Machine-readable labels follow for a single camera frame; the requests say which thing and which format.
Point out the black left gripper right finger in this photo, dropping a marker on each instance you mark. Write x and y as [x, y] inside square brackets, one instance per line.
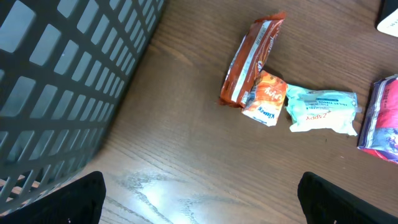
[324, 202]

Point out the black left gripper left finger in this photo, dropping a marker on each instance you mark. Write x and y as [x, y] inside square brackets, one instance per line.
[78, 202]

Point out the red purple snack packet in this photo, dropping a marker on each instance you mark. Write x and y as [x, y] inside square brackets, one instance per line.
[379, 132]

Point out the teal tissue pack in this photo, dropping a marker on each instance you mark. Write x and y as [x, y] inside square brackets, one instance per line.
[322, 109]

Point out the small orange tissue pack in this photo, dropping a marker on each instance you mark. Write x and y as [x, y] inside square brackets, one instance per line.
[266, 99]

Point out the orange brown snack packet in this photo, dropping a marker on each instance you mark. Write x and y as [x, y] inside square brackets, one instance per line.
[249, 60]

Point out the white barcode scanner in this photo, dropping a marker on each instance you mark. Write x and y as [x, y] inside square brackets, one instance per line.
[388, 18]

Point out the dark grey plastic basket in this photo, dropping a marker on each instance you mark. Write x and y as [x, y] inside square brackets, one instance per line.
[64, 67]

